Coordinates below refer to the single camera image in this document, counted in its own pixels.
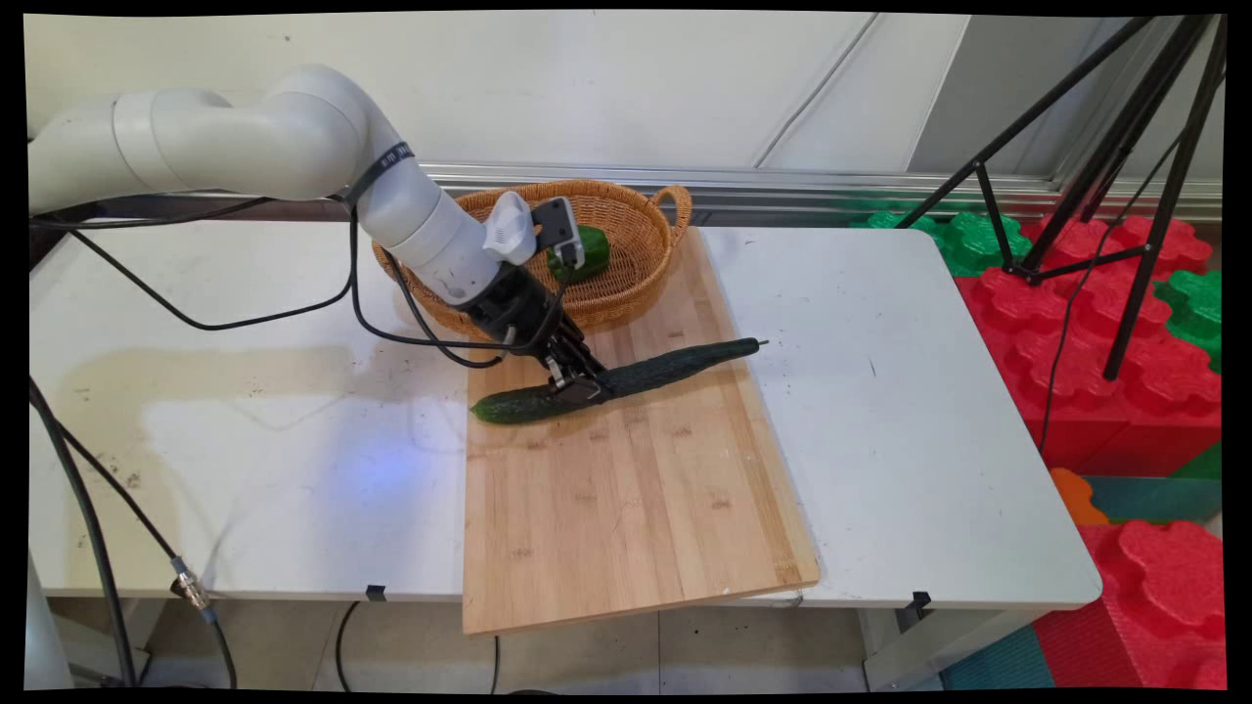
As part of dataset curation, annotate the long dark green cucumber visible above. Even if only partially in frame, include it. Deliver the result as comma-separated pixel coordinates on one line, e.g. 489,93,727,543
470,337,770,426

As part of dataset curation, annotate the cable with metal connector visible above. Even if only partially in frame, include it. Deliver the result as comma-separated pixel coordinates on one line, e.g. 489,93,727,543
29,420,239,690

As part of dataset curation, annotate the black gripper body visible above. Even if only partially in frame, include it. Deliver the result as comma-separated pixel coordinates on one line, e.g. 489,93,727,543
459,263,588,360

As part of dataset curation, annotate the thin black tripod cable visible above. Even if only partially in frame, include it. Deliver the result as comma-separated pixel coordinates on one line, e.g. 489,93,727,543
1037,127,1186,457

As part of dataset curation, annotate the bamboo cutting board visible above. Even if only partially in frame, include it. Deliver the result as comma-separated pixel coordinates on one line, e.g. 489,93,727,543
462,227,823,638

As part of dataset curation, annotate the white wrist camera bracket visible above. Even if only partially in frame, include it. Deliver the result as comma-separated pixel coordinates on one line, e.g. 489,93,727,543
483,191,538,266

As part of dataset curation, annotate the aluminium wall rail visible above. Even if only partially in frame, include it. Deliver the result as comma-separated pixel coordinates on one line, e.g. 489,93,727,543
59,161,1224,222

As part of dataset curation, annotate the white table leg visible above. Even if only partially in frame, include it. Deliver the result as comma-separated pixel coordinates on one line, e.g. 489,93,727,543
861,606,1043,691

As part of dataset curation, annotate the green foam block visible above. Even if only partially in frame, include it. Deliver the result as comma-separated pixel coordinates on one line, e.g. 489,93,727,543
849,210,1034,279
1154,271,1224,374

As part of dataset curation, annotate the large red foam block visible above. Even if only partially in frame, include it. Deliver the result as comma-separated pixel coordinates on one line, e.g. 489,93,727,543
954,215,1224,478

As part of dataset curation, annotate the thick black floor cable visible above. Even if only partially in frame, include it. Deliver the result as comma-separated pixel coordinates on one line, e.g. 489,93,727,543
29,376,138,687

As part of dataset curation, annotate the woven wicker basket with handles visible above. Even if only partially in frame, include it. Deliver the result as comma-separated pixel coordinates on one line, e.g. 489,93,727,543
372,179,693,342

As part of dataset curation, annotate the orange foam piece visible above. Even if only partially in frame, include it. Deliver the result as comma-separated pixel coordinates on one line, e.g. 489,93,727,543
1050,467,1112,527

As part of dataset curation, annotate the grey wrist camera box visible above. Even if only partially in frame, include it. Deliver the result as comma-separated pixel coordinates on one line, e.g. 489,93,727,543
530,197,587,272

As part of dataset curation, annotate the teal foam mat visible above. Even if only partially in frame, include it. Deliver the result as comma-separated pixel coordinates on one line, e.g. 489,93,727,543
1084,475,1224,525

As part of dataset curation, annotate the black tripod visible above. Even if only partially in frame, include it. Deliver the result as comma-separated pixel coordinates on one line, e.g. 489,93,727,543
895,15,1229,382

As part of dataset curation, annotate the green bell pepper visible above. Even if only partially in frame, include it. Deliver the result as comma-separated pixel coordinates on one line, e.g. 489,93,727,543
546,225,611,286

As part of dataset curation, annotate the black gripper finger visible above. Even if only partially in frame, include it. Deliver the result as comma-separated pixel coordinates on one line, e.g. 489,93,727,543
560,335,610,385
539,353,604,405

